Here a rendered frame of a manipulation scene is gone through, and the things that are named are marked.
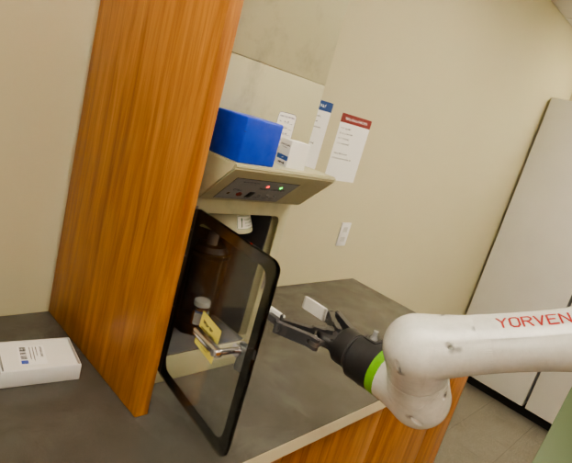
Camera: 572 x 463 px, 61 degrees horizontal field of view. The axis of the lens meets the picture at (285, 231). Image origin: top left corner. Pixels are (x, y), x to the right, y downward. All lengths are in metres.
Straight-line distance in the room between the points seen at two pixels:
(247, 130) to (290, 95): 0.24
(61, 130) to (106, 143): 0.19
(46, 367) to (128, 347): 0.18
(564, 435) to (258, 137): 1.03
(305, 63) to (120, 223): 0.55
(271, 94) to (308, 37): 0.16
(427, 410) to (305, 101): 0.73
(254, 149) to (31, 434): 0.68
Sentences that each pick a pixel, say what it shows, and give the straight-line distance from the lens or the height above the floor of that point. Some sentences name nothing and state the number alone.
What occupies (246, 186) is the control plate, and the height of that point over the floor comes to 1.46.
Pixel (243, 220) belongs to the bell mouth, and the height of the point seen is 1.35.
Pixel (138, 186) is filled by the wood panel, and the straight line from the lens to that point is 1.08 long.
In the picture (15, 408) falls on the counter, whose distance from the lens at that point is 1.15.
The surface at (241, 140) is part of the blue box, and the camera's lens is 0.96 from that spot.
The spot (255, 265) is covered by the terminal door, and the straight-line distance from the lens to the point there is 0.86.
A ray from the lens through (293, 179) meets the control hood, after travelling 1.09.
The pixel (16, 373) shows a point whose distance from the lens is 1.19.
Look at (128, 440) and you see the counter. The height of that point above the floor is 0.94.
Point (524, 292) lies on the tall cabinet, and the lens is 3.92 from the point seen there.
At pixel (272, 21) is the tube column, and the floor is 1.79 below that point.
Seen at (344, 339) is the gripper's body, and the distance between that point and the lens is 0.97.
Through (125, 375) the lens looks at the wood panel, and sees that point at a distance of 1.15.
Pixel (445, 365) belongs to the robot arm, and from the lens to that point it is 0.79.
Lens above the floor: 1.64
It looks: 14 degrees down
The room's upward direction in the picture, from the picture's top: 16 degrees clockwise
